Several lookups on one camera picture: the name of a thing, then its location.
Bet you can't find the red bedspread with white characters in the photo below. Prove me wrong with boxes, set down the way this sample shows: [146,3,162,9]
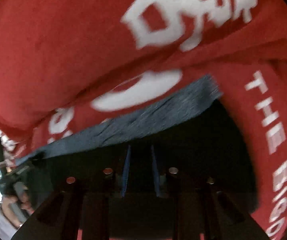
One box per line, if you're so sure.
[0,60,287,240]

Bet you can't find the red folded quilt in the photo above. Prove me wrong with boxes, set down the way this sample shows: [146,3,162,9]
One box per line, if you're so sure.
[0,0,287,150]

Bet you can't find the person's left hand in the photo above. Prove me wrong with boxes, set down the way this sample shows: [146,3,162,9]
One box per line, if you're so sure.
[1,191,34,229]

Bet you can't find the black pants with grey waistband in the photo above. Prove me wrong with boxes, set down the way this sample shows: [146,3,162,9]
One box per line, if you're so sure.
[14,75,267,239]

